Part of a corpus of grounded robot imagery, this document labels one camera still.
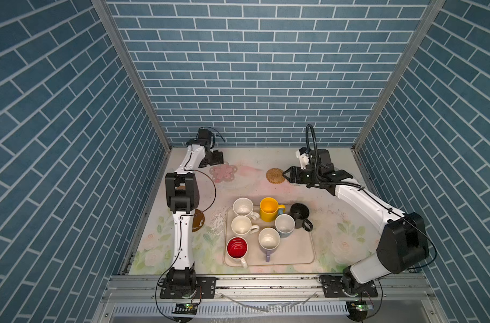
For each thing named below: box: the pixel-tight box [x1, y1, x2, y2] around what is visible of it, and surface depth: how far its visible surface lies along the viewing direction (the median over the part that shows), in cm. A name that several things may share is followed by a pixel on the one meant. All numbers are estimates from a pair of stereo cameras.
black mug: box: [290, 202, 313, 233], surface depth 86 cm
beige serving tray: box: [223, 205, 316, 268], surface depth 84 cm
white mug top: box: [232, 197, 260, 221], surface depth 89 cm
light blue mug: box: [274, 207, 296, 239], surface depth 84 cm
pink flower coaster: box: [209, 161, 238, 184], surface depth 111 cm
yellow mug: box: [259, 197, 287, 223], surface depth 88 cm
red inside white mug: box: [226, 236, 249, 270], surface depth 77 cm
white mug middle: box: [230, 215, 260, 236], surface depth 84 cm
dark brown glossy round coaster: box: [191, 209, 205, 233], surface depth 92 cm
